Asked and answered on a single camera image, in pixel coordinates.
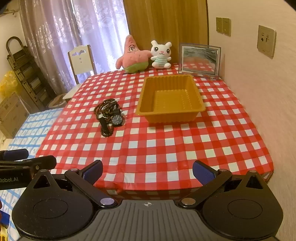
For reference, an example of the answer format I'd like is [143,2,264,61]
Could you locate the black wristwatch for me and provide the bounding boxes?
[99,109,126,133]

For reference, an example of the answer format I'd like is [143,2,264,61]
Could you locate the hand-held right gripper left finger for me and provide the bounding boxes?
[29,160,117,208]

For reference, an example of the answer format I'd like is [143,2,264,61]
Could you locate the dark bead bracelet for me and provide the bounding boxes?
[100,125,115,138]

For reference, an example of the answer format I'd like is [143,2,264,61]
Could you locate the yellow plastic tray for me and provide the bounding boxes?
[135,75,206,123]

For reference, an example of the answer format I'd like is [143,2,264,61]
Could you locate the blue checked sheet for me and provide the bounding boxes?
[0,108,64,232]

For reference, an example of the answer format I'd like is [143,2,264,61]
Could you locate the brown curtain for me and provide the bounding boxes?
[122,0,210,64]

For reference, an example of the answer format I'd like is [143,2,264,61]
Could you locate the red white checkered tablecloth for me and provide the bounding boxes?
[35,62,274,202]

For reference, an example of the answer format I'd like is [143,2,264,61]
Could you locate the large beige wall socket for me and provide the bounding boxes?
[257,25,277,58]

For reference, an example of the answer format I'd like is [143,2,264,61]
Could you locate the cardboard box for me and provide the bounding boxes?
[0,93,30,138]

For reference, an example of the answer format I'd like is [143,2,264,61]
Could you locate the sheer lace curtain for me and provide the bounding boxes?
[20,0,130,93]

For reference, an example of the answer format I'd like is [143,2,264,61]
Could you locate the white wooden chair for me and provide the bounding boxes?
[62,44,97,102]

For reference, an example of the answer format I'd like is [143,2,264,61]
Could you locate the white bunny plush toy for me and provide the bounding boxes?
[150,40,173,69]

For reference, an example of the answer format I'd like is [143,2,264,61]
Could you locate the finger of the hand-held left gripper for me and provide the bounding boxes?
[0,155,57,171]
[0,149,29,161]

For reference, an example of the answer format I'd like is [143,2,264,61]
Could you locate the pink starfish plush toy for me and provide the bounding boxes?
[116,35,152,74]

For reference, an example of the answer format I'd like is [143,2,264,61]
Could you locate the round woven basket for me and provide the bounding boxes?
[47,94,67,109]

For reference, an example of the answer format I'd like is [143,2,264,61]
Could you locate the glass picture frame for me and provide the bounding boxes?
[178,43,221,80]

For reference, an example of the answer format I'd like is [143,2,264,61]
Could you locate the yellow plastic bag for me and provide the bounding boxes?
[0,71,18,98]

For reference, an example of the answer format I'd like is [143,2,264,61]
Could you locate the black folding rack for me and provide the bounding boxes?
[6,36,57,109]

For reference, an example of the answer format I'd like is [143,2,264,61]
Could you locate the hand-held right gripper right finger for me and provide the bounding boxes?
[178,160,269,208]

